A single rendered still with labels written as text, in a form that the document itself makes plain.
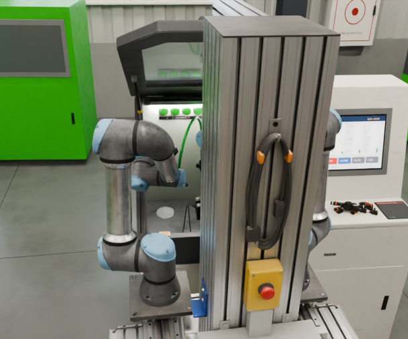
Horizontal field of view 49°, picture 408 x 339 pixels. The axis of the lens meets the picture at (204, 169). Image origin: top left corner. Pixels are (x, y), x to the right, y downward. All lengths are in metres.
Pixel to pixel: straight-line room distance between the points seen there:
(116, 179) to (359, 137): 1.38
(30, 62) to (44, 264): 1.99
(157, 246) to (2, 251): 2.45
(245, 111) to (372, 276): 1.73
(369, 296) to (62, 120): 3.37
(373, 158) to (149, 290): 1.39
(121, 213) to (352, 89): 1.37
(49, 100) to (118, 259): 3.33
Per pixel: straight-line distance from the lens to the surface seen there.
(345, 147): 2.41
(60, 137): 4.88
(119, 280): 3.38
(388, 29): 6.98
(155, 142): 1.42
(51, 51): 4.60
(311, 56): 0.98
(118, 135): 1.42
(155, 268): 1.57
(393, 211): 2.47
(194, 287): 2.33
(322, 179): 1.66
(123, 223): 1.54
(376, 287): 2.63
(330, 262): 2.41
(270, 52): 0.95
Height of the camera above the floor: 2.20
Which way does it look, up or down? 27 degrees down
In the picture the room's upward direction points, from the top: 1 degrees clockwise
